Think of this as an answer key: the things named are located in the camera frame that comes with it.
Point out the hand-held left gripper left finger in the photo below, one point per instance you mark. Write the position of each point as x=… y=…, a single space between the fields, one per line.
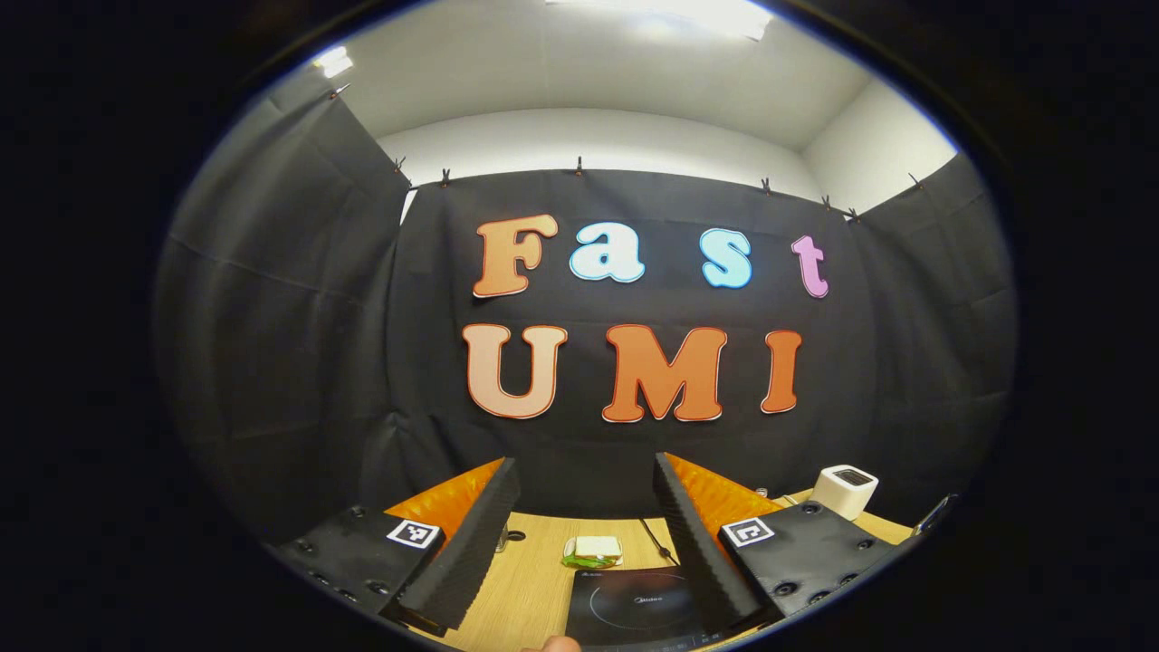
x=462 y=561

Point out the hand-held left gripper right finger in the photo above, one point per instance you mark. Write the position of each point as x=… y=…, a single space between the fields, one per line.
x=702 y=552

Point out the black induction cooktop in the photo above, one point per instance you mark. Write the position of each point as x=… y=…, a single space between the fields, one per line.
x=634 y=607

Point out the sandwich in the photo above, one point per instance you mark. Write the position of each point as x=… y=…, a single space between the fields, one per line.
x=598 y=546

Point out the small white plate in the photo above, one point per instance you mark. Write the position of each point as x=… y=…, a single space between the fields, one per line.
x=579 y=561

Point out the white toaster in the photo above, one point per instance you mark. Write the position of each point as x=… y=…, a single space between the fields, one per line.
x=842 y=493

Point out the row of black clips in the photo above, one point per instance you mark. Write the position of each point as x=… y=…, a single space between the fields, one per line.
x=579 y=167

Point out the ceiling light panel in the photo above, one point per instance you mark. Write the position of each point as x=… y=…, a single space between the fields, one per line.
x=670 y=11
x=333 y=62

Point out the grey metal frame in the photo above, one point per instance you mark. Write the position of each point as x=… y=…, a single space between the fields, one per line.
x=937 y=514

